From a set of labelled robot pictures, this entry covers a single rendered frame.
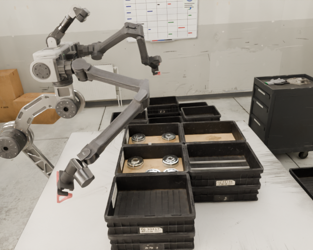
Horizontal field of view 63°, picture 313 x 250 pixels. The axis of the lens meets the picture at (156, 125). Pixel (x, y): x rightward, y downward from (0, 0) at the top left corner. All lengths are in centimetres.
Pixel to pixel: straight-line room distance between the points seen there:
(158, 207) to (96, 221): 37
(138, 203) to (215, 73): 372
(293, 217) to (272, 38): 384
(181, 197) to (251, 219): 39
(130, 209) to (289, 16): 438
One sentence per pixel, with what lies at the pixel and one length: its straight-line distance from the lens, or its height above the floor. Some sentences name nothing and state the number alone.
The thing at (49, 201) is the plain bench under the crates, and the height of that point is 70.
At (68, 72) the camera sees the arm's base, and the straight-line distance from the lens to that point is 145.
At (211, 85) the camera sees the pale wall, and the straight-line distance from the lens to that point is 483.
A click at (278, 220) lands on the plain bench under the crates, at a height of 70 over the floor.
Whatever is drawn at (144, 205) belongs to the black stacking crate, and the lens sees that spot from 135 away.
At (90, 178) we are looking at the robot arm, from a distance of 110.
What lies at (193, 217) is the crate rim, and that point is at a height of 93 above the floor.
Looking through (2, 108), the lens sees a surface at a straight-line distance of 486.
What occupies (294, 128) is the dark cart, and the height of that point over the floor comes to 44.
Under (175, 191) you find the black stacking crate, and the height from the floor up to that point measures 83.
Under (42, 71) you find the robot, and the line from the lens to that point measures 147.
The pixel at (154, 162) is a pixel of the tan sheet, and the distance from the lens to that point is 163.
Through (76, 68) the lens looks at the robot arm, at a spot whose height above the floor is 146.
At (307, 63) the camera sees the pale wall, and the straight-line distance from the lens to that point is 547.
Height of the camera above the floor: 177
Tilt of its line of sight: 27 degrees down
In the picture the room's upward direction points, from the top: 3 degrees counter-clockwise
